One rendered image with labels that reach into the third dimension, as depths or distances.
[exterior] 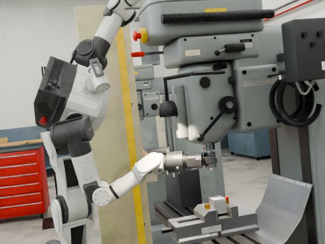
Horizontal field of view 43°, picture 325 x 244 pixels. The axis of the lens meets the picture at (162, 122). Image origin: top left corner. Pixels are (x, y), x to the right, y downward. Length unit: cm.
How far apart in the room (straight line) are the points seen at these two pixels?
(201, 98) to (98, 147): 186
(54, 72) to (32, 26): 901
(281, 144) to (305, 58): 57
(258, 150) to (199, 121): 744
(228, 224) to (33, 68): 928
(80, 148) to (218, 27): 71
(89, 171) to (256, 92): 73
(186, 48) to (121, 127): 188
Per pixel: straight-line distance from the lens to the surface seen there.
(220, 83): 163
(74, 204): 208
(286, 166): 193
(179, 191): 214
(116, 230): 348
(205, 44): 160
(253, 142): 902
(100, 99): 178
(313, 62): 151
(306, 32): 149
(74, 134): 165
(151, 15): 158
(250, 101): 165
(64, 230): 211
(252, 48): 168
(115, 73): 336
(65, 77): 180
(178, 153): 171
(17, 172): 614
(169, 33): 155
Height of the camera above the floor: 150
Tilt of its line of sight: 3 degrees down
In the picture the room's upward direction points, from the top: 6 degrees counter-clockwise
